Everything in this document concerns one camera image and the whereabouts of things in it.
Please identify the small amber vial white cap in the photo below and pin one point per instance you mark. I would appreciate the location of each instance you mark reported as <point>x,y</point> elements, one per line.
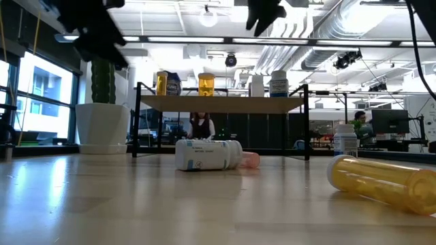
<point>161,85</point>

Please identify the black computer monitor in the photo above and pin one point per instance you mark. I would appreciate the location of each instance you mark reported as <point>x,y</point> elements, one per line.
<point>390,121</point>

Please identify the black aluminium frame rail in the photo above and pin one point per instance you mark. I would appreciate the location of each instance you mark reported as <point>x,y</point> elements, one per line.
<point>47,150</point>
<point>408,157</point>

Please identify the white and blue round object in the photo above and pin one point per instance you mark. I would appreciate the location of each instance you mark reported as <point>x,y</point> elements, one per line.
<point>299,144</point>

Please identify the black hanging ceiling camera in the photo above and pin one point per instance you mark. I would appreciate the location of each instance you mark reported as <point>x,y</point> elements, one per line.
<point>231,60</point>

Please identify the white bottle blue band label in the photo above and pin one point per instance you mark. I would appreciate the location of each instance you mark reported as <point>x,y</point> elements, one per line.
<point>278,85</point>

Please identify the slim white tube bottle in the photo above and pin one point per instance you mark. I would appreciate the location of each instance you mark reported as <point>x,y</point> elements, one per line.
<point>257,86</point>

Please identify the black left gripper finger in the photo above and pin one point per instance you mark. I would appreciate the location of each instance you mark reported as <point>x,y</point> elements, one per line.
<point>88,55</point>
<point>116,58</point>

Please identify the long linear ceiling light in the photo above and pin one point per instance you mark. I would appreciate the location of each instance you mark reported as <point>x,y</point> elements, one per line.
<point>354,43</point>

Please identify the long amber vial white cap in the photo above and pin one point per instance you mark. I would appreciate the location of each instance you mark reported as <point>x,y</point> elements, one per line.
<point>374,182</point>

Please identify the black track spotlight cluster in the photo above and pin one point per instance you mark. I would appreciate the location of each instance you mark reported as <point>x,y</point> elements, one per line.
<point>377,87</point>
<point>347,59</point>

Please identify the white plant pot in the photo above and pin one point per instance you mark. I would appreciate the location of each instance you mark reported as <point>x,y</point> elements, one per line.
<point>102,129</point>

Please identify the large silver ventilation duct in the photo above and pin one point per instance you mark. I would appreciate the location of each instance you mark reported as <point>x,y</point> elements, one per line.
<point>340,30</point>

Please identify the white bottle pale blue label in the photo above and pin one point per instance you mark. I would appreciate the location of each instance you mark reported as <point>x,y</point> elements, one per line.
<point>204,154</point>

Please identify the wide amber bottle white cap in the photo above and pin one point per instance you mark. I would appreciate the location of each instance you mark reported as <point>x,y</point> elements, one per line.
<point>206,86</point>

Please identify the blue cap antacid bottle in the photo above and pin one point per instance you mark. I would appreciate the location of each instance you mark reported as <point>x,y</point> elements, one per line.
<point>174,86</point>

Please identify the green cactus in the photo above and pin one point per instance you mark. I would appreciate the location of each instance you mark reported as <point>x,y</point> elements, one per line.
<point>102,85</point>

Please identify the person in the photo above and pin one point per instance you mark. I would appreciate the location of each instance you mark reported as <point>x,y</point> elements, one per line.
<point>363,131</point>
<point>201,129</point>

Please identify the white bottle grey label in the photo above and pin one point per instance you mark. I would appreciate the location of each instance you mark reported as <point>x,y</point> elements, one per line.
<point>345,143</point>

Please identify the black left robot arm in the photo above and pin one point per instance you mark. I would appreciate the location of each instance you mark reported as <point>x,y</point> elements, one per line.
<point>68,5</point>

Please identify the small green potted plant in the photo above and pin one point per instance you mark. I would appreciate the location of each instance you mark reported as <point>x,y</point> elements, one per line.
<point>354,124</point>

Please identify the black cabinet row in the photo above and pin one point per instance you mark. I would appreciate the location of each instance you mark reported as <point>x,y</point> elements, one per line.
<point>245,129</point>

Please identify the pink vial white cap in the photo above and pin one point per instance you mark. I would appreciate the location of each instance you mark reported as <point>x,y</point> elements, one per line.
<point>252,160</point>

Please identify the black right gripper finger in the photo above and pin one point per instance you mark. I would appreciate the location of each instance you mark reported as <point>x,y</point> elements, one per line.
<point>274,13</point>
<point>255,13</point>

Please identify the wooden shelf black metal frame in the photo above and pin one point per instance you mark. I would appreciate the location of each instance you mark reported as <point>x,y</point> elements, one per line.
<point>218,103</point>

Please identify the white globe pendant lamp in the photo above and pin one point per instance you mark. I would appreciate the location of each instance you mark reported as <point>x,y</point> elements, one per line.
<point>208,17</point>

